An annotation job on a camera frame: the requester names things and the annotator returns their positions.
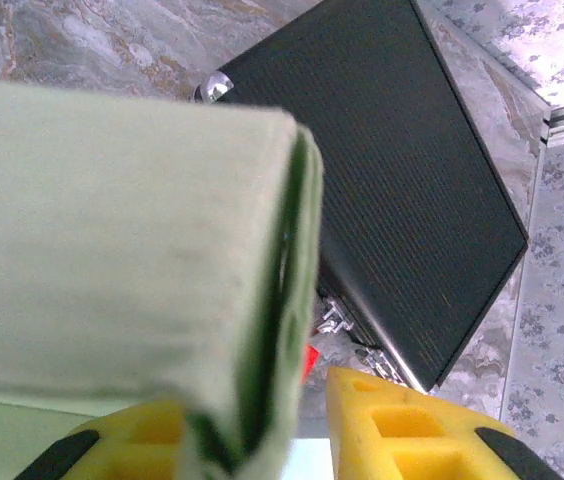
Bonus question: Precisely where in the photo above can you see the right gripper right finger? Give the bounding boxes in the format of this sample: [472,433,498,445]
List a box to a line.
[325,366,564,480]

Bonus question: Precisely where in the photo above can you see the light green paper box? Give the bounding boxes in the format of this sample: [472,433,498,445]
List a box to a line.
[0,77,326,480]

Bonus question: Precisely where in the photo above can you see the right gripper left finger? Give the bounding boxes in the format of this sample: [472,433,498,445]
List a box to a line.
[11,399,198,480]

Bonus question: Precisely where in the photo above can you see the small red object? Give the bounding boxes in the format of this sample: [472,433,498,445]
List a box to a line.
[301,343,321,385]

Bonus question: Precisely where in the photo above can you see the black hard case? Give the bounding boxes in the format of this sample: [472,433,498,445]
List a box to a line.
[194,0,531,394]

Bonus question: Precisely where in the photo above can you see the light blue paper box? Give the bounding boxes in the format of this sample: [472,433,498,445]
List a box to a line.
[281,437,336,480]

